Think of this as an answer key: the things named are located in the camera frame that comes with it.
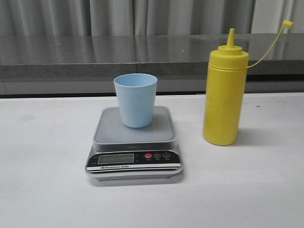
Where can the light blue plastic cup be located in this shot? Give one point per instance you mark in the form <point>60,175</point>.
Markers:
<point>136,97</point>

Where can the yellow squeeze bottle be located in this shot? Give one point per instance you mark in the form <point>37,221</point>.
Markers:
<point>226,79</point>

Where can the digital kitchen scale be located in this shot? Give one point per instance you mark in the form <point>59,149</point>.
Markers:
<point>119,152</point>

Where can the grey stone counter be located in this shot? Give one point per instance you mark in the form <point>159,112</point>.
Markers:
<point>86,66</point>

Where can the grey curtain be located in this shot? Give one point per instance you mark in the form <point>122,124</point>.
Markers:
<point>146,17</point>

